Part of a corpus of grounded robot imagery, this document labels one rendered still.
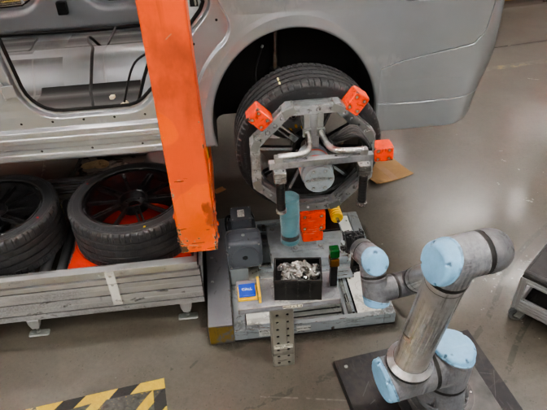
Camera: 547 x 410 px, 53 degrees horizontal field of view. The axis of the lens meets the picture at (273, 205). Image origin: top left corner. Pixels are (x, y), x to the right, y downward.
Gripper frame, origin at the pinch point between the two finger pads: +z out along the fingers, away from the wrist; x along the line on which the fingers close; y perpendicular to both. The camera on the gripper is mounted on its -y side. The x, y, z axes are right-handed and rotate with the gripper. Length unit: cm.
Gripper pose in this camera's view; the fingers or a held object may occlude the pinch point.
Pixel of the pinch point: (345, 241)
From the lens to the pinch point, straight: 221.5
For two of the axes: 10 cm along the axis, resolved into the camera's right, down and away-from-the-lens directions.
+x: -9.8, 1.5, -1.4
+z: -1.6, -1.9, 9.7
